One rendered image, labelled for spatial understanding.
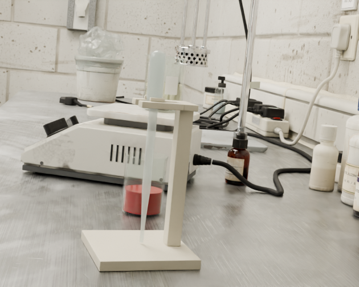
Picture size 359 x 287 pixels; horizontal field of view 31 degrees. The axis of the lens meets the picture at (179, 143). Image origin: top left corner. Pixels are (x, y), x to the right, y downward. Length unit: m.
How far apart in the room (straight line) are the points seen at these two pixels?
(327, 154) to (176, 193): 0.38
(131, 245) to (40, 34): 2.75
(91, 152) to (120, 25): 2.48
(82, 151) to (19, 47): 2.48
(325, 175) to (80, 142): 0.32
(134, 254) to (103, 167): 0.28
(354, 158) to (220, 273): 0.34
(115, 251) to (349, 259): 0.21
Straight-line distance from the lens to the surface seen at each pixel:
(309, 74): 1.48
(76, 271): 0.49
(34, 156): 0.80
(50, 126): 0.82
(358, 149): 0.80
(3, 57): 3.25
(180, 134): 0.51
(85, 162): 0.78
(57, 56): 3.24
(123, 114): 0.76
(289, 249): 0.60
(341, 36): 1.28
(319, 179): 0.88
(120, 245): 0.52
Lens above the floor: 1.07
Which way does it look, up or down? 8 degrees down
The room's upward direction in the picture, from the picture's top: 6 degrees clockwise
